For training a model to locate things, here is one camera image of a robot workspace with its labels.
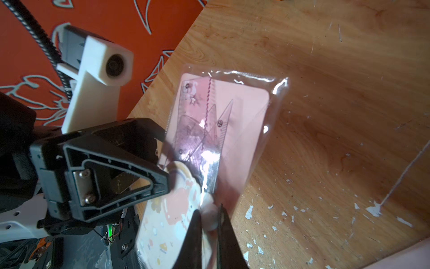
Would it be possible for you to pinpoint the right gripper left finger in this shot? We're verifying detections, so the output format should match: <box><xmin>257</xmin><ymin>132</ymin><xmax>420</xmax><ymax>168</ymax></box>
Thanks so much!
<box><xmin>173</xmin><ymin>210</ymin><xmax>202</xmax><ymax>269</ymax></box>

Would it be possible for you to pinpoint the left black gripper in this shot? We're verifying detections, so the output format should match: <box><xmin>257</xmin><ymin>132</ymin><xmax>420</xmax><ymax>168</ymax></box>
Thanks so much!
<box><xmin>29</xmin><ymin>118</ymin><xmax>170</xmax><ymax>232</ymax></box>

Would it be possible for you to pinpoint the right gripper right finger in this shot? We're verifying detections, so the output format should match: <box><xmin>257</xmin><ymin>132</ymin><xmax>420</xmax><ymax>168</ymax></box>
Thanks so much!
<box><xmin>217</xmin><ymin>204</ymin><xmax>249</xmax><ymax>269</ymax></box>

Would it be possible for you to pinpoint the pink tinted triangle ruler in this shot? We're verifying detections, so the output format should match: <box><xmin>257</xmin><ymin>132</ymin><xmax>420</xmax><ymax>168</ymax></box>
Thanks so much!
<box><xmin>187</xmin><ymin>100</ymin><xmax>234</xmax><ymax>194</ymax></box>

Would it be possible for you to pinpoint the pink tinted protractor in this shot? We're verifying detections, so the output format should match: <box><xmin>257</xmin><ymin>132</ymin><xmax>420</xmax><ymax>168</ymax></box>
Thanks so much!
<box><xmin>175</xmin><ymin>115</ymin><xmax>218</xmax><ymax>161</ymax></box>

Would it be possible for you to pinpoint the pink tinted straight ruler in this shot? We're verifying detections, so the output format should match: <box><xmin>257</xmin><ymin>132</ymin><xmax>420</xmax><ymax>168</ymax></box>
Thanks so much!
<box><xmin>163</xmin><ymin>77</ymin><xmax>215</xmax><ymax>170</ymax></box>

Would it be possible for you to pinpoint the pink banknote bundle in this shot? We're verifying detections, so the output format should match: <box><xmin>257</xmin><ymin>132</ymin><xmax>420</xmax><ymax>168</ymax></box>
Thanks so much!
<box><xmin>136</xmin><ymin>65</ymin><xmax>290</xmax><ymax>269</ymax></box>

